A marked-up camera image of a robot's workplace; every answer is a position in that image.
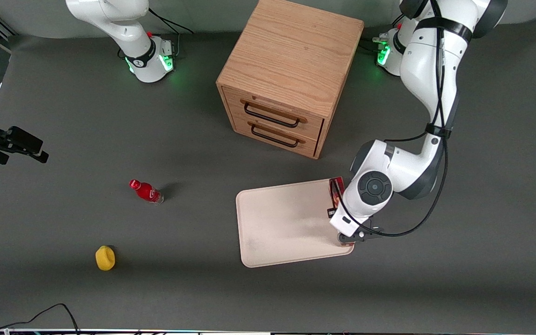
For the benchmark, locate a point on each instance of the yellow sponge toy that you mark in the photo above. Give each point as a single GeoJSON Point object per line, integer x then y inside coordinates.
{"type": "Point", "coordinates": [105, 258]}

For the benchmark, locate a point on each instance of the beige rectangular tray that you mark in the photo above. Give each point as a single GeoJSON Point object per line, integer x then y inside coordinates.
{"type": "Point", "coordinates": [286, 223]}

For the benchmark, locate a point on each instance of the wooden two-drawer cabinet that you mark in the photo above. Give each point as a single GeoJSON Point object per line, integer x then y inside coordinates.
{"type": "Point", "coordinates": [291, 51]}

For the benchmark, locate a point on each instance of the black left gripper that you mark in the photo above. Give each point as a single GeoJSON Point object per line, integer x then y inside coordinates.
{"type": "Point", "coordinates": [331, 211]}

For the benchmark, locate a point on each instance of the red cookie box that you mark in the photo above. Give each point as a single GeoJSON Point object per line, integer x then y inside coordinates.
{"type": "Point", "coordinates": [339, 186]}

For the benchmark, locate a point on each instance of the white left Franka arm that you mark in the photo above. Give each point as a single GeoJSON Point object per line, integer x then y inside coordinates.
{"type": "Point", "coordinates": [407, 163]}

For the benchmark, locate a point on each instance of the aluminium frame rail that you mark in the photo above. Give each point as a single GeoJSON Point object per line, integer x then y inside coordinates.
{"type": "Point", "coordinates": [0, 25]}

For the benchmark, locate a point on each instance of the small red soda bottle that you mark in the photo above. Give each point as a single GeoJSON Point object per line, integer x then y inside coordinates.
{"type": "Point", "coordinates": [147, 191]}

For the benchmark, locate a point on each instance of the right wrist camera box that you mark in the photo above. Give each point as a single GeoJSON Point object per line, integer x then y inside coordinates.
{"type": "Point", "coordinates": [26, 142]}

